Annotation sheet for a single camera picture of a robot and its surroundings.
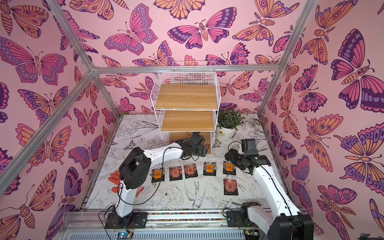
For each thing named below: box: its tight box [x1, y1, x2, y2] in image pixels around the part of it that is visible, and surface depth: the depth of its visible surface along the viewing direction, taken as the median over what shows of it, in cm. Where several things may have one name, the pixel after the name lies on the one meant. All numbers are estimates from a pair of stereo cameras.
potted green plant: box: [216, 107, 247, 139], surface depth 94 cm
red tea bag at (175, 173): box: [168, 166, 183, 182], surface depth 91 cm
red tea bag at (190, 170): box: [183, 163, 198, 179], surface depth 92 cm
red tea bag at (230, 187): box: [223, 179, 239, 196], surface depth 85 cm
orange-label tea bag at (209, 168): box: [203, 162, 217, 176], surface depth 93 cm
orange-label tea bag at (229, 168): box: [222, 160, 237, 176], surface depth 93 cm
